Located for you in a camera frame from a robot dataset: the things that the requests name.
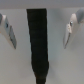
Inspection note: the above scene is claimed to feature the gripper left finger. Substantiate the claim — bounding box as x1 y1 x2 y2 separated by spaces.
0 13 18 50

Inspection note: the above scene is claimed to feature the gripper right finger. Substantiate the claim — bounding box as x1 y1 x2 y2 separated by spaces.
62 8 84 50

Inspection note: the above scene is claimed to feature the white sliding door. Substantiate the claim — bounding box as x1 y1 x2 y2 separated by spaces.
0 7 84 84

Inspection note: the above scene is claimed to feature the white cabinet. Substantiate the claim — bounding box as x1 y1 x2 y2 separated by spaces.
0 0 84 10

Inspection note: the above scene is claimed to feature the black door handle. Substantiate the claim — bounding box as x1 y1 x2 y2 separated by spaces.
26 8 51 84

